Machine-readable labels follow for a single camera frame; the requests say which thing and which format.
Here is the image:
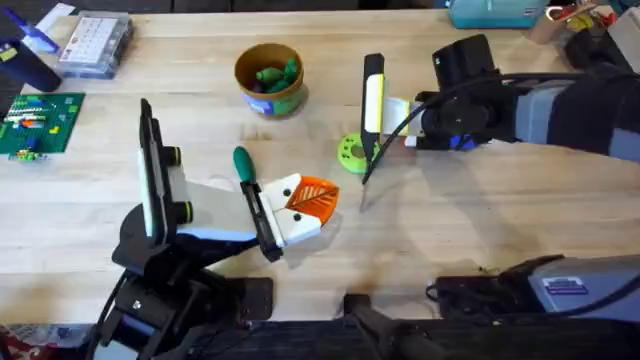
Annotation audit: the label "grey box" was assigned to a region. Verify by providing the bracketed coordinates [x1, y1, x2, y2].
[606, 6, 640, 74]

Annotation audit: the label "black left wrist plate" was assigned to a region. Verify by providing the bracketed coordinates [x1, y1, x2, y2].
[137, 97, 170, 247]

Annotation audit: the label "green toy vegetable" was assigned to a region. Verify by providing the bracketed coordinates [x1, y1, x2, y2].
[232, 145, 258, 185]

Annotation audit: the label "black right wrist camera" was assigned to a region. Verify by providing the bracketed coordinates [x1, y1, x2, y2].
[431, 33, 501, 92]

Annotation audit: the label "small toy block cluster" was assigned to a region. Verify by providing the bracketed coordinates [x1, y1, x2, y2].
[6, 148, 50, 164]

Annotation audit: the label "blue electric screwdriver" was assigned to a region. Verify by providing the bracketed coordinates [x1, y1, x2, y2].
[403, 133, 482, 153]

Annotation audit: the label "colourful bag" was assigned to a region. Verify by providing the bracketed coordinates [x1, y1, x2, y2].
[0, 323, 97, 360]

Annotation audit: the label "teal box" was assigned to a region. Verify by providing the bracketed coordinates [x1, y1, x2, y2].
[446, 0, 552, 30]

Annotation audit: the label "black right wrist plate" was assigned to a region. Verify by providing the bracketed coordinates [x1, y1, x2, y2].
[360, 52, 387, 162]

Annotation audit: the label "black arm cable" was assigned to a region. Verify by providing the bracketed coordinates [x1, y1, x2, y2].
[360, 71, 640, 186]
[83, 272, 132, 360]

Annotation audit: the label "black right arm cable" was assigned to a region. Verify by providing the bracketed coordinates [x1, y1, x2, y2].
[360, 71, 640, 186]

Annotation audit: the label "black rail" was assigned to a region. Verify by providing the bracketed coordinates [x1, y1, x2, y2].
[234, 293, 640, 360]

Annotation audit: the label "black wrist plate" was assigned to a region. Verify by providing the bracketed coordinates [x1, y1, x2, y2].
[137, 97, 170, 247]
[360, 52, 387, 162]

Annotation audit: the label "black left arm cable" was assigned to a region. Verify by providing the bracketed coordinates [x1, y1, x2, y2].
[83, 272, 132, 360]

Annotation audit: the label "orange ribbed wedge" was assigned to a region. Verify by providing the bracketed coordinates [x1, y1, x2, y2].
[298, 191, 342, 227]

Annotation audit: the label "clear plastic parts box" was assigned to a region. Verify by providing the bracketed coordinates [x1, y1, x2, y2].
[53, 9, 135, 81]

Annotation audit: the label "translucent blue tool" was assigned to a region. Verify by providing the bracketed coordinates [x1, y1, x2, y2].
[0, 4, 62, 55]

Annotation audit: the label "green disc with holes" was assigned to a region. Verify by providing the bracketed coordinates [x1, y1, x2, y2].
[336, 132, 375, 176]

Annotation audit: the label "red handled scissors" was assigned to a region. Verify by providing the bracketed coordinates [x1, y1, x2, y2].
[543, 1, 619, 27]

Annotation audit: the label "dark blue cylinder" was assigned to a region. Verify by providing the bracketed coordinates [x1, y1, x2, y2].
[0, 37, 63, 94]

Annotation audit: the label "brown tub of green toys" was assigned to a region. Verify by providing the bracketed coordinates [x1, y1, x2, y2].
[233, 42, 308, 119]

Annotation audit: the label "green board with blocks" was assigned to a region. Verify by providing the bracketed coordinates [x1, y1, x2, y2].
[0, 91, 87, 156]

